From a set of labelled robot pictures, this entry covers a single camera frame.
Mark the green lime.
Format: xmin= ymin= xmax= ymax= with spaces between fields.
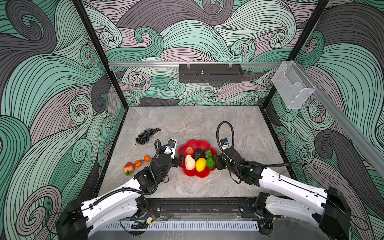
xmin=206 ymin=157 xmax=215 ymax=170

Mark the beige garlic bulb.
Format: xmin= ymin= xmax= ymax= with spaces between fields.
xmin=184 ymin=155 xmax=196 ymax=171

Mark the red apple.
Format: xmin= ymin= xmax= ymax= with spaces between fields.
xmin=184 ymin=146 xmax=194 ymax=157

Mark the large yellow lemon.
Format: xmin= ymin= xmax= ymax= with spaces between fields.
xmin=195 ymin=158 xmax=206 ymax=172

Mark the dark avocado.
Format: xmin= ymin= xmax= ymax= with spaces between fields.
xmin=193 ymin=149 xmax=204 ymax=161

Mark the red flower-shaped fruit bowl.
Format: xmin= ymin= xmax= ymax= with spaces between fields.
xmin=178 ymin=140 xmax=218 ymax=178

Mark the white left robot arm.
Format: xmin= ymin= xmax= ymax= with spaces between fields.
xmin=54 ymin=154 xmax=184 ymax=240

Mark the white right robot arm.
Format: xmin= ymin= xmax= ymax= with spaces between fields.
xmin=213 ymin=147 xmax=351 ymax=240

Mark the small orange tangerine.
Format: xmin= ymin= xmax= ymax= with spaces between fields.
xmin=134 ymin=160 xmax=142 ymax=168
xmin=144 ymin=156 xmax=151 ymax=163

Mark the black grape bunch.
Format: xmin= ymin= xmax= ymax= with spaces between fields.
xmin=135 ymin=128 xmax=161 ymax=145

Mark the red peach with leaf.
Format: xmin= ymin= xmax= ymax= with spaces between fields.
xmin=124 ymin=162 xmax=135 ymax=176

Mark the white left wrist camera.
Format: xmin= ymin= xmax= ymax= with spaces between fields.
xmin=164 ymin=139 xmax=178 ymax=160

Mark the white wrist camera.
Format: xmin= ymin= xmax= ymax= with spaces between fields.
xmin=219 ymin=138 xmax=230 ymax=151
xmin=164 ymin=139 xmax=178 ymax=160

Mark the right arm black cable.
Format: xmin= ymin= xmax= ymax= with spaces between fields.
xmin=215 ymin=121 xmax=302 ymax=168

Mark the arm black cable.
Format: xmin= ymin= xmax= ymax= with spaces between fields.
xmin=44 ymin=139 xmax=163 ymax=235
xmin=215 ymin=121 xmax=302 ymax=168

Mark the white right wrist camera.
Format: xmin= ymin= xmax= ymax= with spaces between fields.
xmin=219 ymin=138 xmax=230 ymax=151

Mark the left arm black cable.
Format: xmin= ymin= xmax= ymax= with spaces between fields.
xmin=44 ymin=139 xmax=163 ymax=235

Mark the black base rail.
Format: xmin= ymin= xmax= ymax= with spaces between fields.
xmin=89 ymin=197 xmax=319 ymax=220

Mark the white slotted cable duct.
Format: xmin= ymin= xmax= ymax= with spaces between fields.
xmin=98 ymin=220 xmax=259 ymax=232

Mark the black perforated wall tray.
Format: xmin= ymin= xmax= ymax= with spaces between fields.
xmin=179 ymin=65 xmax=244 ymax=85

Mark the aluminium rail back wall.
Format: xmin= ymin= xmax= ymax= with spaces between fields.
xmin=108 ymin=61 xmax=281 ymax=68

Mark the aluminium rail wall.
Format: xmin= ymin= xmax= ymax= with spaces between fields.
xmin=108 ymin=61 xmax=281 ymax=68
xmin=298 ymin=64 xmax=384 ymax=175

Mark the clear plastic wall bin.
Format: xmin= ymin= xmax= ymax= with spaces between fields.
xmin=272 ymin=61 xmax=316 ymax=110

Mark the black frame post right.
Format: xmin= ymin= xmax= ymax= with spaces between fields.
xmin=261 ymin=0 xmax=329 ymax=112

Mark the black frame post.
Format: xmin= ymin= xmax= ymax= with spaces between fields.
xmin=261 ymin=0 xmax=329 ymax=112
xmin=72 ymin=0 xmax=129 ymax=112

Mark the aluminium rail right wall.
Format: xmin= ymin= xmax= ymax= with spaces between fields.
xmin=298 ymin=64 xmax=384 ymax=175

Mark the black frame post left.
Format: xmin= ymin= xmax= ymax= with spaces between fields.
xmin=72 ymin=0 xmax=129 ymax=112

